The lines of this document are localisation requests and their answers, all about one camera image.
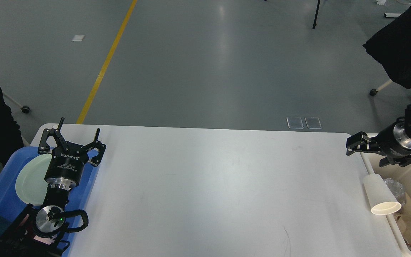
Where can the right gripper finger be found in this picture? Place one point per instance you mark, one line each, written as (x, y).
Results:
(401, 162)
(360, 142)

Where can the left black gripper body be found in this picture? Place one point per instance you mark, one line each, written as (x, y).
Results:
(68, 165)

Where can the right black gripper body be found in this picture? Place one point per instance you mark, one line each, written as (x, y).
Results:
(394, 141)

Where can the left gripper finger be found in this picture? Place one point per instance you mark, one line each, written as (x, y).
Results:
(54, 133)
(95, 144)

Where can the aluminium foil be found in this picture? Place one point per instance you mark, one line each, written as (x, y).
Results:
(397, 189)

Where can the green plate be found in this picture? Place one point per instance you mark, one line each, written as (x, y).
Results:
(31, 186)

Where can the white paper cup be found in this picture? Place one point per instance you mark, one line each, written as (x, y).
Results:
(380, 198)

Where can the pink ribbed mug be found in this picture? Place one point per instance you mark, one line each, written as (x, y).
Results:
(50, 237)

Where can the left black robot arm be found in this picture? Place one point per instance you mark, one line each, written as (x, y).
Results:
(17, 240)

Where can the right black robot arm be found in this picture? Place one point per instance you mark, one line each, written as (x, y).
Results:
(406, 118)

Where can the blue plastic tray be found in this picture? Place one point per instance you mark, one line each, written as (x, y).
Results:
(11, 205)

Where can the black jacket on chair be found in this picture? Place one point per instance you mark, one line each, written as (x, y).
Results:
(391, 47)

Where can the black tripod leg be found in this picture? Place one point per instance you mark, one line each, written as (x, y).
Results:
(315, 21)

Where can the white desk frame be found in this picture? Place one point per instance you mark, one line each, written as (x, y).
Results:
(390, 2)

